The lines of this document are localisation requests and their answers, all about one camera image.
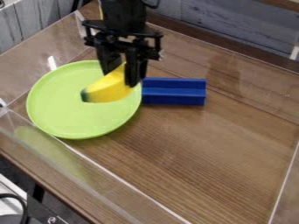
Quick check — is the clear acrylic front barrier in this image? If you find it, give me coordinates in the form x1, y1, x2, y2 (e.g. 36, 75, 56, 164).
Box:
0, 97, 192, 224

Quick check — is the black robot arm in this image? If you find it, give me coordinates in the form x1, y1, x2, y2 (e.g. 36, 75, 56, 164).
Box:
81, 0, 164, 88

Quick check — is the clear acrylic corner bracket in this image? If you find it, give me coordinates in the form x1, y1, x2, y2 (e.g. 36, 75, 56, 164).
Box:
73, 10, 86, 38

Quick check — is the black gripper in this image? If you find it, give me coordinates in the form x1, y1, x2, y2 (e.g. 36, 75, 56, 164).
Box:
81, 20, 164, 88

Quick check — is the blue rectangular block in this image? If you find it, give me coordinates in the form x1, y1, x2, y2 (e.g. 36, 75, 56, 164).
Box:
141, 77, 207, 105

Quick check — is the green plate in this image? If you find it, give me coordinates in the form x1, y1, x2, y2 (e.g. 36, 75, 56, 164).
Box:
25, 60, 141, 139

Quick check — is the black cable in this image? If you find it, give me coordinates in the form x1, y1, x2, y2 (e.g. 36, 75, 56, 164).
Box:
0, 192, 29, 224

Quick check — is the yellow toy banana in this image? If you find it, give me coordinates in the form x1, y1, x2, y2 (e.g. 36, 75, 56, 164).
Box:
80, 63, 135, 103

